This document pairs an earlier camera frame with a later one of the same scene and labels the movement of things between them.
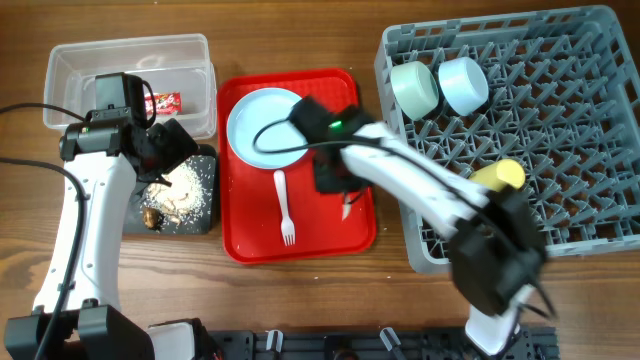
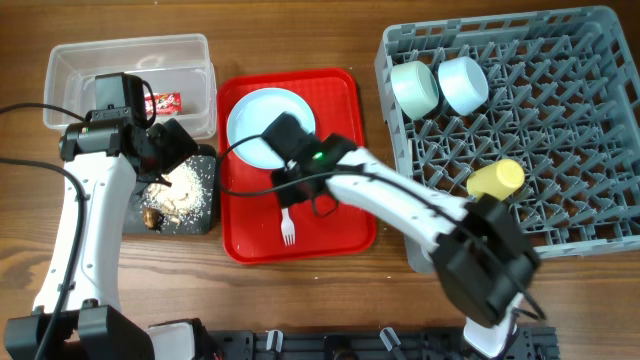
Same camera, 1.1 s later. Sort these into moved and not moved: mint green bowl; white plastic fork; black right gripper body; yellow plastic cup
Moved: black right gripper body
Not moved: yellow plastic cup; mint green bowl; white plastic fork
